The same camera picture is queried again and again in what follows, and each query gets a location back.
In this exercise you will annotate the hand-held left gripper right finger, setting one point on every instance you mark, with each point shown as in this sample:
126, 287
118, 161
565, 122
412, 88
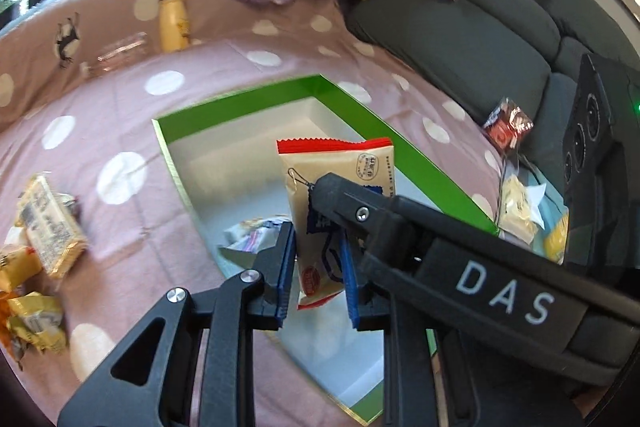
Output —
352, 292

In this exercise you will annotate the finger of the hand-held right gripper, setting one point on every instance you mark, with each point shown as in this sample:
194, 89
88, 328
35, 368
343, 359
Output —
350, 202

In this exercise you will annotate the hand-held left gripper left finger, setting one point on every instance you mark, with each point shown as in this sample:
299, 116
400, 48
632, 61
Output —
282, 279

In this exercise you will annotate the beige snack packet red edge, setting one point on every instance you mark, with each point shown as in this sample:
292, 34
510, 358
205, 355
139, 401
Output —
330, 162

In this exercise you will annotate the green cardboard box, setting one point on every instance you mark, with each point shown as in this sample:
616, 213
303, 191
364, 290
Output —
240, 117

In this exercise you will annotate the clear cracker packet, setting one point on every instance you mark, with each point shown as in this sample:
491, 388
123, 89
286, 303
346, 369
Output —
50, 227

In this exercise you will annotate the crumpled white snack wrapper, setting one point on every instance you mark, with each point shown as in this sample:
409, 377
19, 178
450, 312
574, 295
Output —
250, 237

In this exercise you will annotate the bright yellow snack packet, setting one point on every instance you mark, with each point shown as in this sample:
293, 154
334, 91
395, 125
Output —
556, 239

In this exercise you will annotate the pale yellow snack packet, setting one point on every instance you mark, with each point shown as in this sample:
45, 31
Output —
517, 207

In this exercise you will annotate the light blue plastic bag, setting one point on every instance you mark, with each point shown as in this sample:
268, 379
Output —
552, 199

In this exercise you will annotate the grey sofa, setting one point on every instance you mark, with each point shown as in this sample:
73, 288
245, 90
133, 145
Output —
450, 47

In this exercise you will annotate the pink polka-dot blanket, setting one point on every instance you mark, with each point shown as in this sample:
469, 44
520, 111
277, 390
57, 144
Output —
125, 117

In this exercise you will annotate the golden snack packet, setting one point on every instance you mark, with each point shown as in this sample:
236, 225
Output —
37, 322

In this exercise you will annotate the yellow bottle with red cap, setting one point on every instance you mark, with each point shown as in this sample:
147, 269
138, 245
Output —
172, 22

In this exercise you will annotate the orange-yellow snack packet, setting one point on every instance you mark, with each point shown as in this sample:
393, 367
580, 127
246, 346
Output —
17, 267

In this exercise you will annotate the clear plastic container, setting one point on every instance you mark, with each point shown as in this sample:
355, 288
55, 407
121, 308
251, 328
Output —
120, 54

